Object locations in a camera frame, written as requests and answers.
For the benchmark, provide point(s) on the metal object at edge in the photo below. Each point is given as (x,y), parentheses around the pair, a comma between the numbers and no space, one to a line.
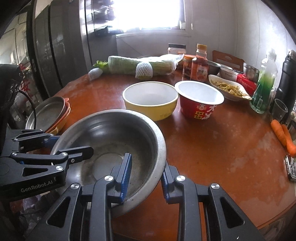
(291,168)

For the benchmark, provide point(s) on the round steel plate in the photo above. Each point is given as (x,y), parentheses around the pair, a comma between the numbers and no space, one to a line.
(38,122)

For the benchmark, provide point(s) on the glass sliding door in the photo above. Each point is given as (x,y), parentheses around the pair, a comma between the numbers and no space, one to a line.
(15,51)

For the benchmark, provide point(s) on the red tissue pack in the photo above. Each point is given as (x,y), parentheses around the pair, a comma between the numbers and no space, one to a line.
(248,85)

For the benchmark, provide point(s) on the red chili sauce jar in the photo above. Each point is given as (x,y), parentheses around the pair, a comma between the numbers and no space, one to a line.
(187,65)

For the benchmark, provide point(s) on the yellow bowl with handle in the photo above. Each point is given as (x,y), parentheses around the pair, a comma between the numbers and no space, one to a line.
(157,100)

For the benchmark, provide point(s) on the pink plastic plate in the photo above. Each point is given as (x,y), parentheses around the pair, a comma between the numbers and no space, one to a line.
(55,109)

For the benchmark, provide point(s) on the yellow shell-shaped plate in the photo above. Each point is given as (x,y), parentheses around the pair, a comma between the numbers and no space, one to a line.
(60,124)

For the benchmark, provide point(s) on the grey steel bowl behind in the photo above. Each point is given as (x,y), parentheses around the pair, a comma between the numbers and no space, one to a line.
(213,68)

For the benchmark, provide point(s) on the red instant noodle bowl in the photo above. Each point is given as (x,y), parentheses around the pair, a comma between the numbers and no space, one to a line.
(198,100)

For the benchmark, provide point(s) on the green lettuce bunch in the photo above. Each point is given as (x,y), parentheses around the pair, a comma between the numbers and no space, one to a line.
(103,65)

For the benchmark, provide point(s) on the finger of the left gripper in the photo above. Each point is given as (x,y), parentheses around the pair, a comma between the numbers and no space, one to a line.
(30,140)
(71,155)

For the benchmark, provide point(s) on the black thermos flask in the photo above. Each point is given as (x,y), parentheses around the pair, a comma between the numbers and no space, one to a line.
(286,89)

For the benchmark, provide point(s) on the dark grey refrigerator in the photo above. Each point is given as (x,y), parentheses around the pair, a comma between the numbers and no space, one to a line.
(66,38)

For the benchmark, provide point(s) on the small steel bowl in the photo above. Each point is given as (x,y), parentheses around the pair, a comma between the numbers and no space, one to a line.
(250,72)

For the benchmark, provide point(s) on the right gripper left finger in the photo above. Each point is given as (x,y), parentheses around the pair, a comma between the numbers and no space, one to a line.
(64,220)

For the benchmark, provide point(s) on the foam-netted fruit right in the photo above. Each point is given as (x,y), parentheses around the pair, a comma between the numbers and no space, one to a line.
(144,71)

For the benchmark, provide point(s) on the orange-capped sauce bottle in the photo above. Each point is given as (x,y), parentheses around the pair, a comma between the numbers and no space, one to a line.
(199,67)

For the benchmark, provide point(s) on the green drink bottle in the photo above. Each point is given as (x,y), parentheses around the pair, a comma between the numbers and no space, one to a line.
(267,76)

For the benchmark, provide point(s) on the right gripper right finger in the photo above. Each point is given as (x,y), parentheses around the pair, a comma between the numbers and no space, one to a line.
(224,219)

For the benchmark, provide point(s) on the foam-netted fruit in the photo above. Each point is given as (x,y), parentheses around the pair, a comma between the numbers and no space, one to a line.
(144,71)
(94,73)

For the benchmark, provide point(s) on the orange carrot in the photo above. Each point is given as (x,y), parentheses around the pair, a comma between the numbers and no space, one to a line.
(291,148)
(278,130)

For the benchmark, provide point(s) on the clear drinking glass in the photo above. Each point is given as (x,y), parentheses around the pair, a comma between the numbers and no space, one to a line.
(279,110)

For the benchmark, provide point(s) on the white dish of food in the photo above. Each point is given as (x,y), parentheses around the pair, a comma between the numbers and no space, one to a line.
(231,90)

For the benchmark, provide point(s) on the wrapped napa cabbage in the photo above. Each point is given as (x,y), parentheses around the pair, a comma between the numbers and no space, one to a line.
(162,65)

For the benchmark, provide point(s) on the white ceramic bowl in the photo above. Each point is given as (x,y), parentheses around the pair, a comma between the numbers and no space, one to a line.
(228,74)

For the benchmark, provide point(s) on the stainless steel bowl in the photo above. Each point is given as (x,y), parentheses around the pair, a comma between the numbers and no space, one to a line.
(111,134)

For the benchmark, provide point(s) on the foam-netted fruit left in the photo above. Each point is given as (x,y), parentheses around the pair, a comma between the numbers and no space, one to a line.
(94,73)

